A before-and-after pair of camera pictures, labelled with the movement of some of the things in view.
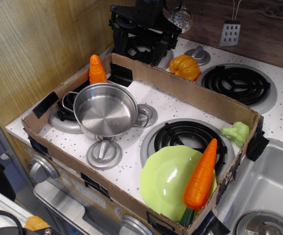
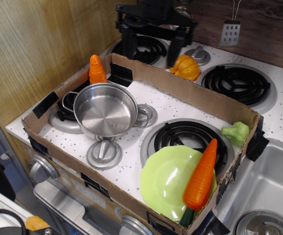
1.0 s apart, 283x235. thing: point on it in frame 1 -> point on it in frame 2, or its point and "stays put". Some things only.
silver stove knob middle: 147,116 stays put
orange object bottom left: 34,223 stays put
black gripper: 150,13 -> 159,17
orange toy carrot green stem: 196,190 stays put
